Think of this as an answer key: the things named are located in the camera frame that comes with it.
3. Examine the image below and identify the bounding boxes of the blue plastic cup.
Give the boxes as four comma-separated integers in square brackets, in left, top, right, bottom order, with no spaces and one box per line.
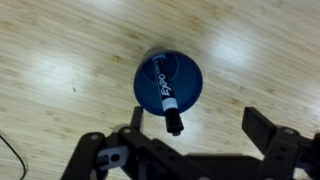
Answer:
[132,47,204,117]

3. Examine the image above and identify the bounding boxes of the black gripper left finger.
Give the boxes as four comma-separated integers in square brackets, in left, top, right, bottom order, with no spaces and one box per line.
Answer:
[61,105,201,180]

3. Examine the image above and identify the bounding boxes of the black Expo marker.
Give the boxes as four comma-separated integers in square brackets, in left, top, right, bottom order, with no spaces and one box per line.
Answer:
[151,54,185,137]

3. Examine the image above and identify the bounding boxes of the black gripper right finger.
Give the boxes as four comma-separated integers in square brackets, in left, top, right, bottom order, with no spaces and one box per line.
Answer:
[241,106,320,180]

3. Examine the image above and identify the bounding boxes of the thin black table cable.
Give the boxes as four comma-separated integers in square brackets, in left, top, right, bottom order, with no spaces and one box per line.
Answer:
[0,133,28,180]

